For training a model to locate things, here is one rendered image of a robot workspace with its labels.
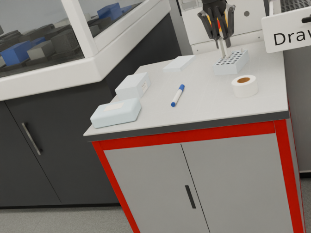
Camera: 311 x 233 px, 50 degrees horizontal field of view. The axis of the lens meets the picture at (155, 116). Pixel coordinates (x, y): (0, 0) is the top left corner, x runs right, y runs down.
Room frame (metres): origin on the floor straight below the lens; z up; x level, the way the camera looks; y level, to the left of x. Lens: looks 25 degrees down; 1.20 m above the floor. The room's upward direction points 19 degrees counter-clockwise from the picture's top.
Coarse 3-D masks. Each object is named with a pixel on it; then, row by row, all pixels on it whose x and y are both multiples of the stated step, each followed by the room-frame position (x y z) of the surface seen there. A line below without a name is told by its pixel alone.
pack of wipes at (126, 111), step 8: (104, 104) 1.07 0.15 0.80; (112, 104) 1.04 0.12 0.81; (120, 104) 1.01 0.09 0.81; (128, 104) 0.99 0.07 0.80; (136, 104) 1.00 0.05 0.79; (96, 112) 1.02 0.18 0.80; (104, 112) 1.00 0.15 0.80; (112, 112) 0.98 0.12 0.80; (120, 112) 0.96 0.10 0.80; (128, 112) 0.95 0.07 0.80; (136, 112) 0.97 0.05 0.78; (96, 120) 0.99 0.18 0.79; (104, 120) 0.98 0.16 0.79; (112, 120) 0.97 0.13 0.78; (120, 120) 0.96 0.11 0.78; (128, 120) 0.96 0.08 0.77
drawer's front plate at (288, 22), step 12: (288, 12) 0.95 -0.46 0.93; (300, 12) 0.93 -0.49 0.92; (264, 24) 0.97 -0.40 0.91; (276, 24) 0.96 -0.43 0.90; (288, 24) 0.95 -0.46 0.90; (300, 24) 0.93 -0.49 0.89; (264, 36) 0.98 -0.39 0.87; (276, 36) 0.96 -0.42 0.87; (300, 36) 0.93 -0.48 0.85; (276, 48) 0.96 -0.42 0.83; (288, 48) 0.95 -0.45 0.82
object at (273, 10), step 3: (276, 0) 1.28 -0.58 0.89; (279, 0) 1.27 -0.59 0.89; (270, 3) 1.26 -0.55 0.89; (273, 3) 1.28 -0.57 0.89; (276, 3) 1.28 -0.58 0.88; (279, 3) 1.27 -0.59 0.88; (270, 6) 1.22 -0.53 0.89; (273, 6) 1.24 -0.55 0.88; (276, 6) 1.28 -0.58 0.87; (279, 6) 1.27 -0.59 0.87; (270, 9) 1.18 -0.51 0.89; (273, 9) 1.20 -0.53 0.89; (276, 9) 1.28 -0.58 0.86; (279, 9) 1.27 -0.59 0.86; (270, 12) 1.14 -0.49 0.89; (273, 12) 1.15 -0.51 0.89; (276, 12) 1.28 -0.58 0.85; (279, 12) 1.28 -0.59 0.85; (270, 15) 1.10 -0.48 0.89
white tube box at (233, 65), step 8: (232, 56) 1.12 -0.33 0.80; (240, 56) 1.09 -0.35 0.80; (248, 56) 1.13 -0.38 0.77; (216, 64) 1.10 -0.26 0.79; (224, 64) 1.06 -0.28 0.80; (232, 64) 1.04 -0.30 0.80; (240, 64) 1.07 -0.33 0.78; (216, 72) 1.09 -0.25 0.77; (224, 72) 1.07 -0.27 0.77; (232, 72) 1.05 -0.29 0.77
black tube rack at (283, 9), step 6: (282, 0) 1.22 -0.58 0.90; (288, 0) 1.19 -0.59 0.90; (294, 0) 1.17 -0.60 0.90; (300, 0) 1.14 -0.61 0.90; (306, 0) 1.11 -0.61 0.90; (282, 6) 1.14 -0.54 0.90; (288, 6) 1.11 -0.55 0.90; (294, 6) 1.09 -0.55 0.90; (300, 6) 1.06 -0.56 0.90; (306, 6) 1.04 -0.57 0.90; (282, 12) 1.07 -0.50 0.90
